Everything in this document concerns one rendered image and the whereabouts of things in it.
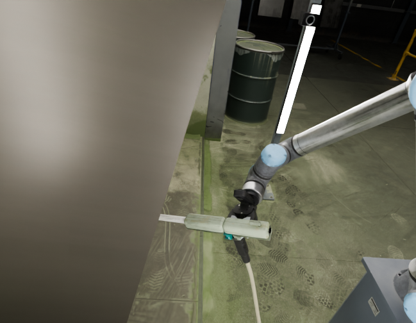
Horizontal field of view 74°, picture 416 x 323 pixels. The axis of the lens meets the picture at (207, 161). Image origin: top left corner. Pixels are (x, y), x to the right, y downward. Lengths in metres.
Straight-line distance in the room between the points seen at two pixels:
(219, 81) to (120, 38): 2.34
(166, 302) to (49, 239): 1.07
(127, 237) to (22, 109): 0.33
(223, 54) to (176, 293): 1.98
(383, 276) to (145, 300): 1.14
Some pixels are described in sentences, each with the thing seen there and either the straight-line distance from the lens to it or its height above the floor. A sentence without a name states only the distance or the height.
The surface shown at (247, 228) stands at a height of 0.87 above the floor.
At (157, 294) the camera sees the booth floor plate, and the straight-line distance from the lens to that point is 1.70.
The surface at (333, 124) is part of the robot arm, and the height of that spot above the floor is 1.13.
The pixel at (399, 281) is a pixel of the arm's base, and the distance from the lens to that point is 1.30.
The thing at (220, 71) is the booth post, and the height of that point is 0.76.
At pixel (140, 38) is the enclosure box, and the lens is 0.42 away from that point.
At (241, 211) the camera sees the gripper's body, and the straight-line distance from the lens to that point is 1.02.
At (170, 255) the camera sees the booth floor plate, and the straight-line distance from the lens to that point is 1.83.
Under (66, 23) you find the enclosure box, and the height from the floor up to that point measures 1.45.
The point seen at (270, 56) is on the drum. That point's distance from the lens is 3.24.
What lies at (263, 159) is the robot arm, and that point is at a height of 0.96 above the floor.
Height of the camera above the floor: 1.53
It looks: 35 degrees down
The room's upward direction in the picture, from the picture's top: 7 degrees clockwise
